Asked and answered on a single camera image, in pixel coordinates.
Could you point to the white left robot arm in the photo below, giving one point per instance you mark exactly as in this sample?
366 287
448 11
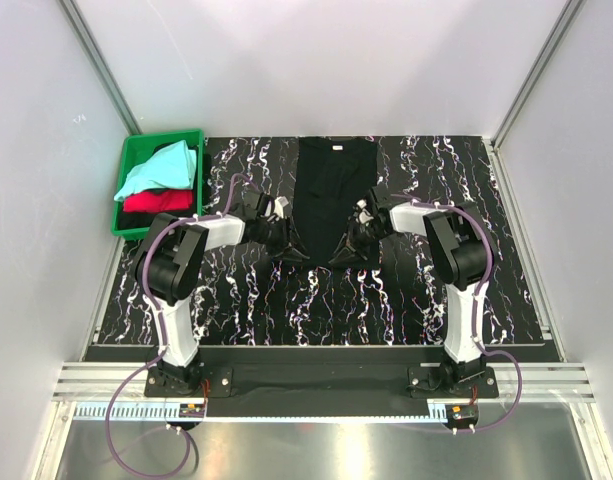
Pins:
168 263

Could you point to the red t shirt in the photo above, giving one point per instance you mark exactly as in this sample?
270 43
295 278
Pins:
157 201

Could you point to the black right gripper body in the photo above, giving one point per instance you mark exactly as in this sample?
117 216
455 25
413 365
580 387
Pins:
360 237

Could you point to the black t shirt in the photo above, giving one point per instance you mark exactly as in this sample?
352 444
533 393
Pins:
331 176

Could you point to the left aluminium corner post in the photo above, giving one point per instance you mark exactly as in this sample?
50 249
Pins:
94 53

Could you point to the white slotted cable duct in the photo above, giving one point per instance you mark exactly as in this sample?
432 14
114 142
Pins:
422 413

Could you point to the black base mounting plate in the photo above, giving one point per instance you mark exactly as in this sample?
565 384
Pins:
344 379

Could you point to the black marble pattern mat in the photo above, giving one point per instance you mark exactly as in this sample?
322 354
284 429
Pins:
245 298

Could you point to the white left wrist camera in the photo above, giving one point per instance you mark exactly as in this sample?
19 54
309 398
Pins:
281 207

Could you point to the green plastic bin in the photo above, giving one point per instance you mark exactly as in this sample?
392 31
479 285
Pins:
138 149

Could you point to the black folded shirt in bin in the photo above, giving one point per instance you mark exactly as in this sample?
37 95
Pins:
136 220

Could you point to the aluminium corner post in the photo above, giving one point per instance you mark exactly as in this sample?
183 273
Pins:
94 53
554 39

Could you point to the right aluminium corner post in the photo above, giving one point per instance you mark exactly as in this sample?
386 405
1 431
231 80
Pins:
554 39

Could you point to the aluminium frame rail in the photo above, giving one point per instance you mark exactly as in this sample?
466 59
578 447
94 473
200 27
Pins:
91 380

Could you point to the light blue t shirt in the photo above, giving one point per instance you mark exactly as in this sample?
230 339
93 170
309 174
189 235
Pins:
172 167

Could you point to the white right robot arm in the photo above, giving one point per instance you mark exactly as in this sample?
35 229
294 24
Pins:
461 250

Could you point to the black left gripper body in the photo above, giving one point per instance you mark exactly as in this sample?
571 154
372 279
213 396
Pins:
276 236

